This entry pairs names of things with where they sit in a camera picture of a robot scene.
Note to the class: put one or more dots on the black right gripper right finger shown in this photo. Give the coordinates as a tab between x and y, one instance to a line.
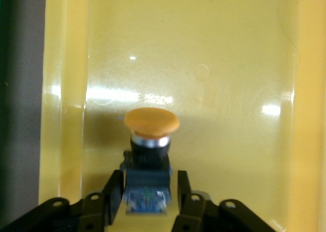
201	214

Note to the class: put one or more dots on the yellow plastic tray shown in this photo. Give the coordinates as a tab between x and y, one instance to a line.
203	51

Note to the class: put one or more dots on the yellow push button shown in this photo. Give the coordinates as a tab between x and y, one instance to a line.
151	122

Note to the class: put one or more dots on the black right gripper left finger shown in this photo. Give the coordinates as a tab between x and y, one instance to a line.
76	214

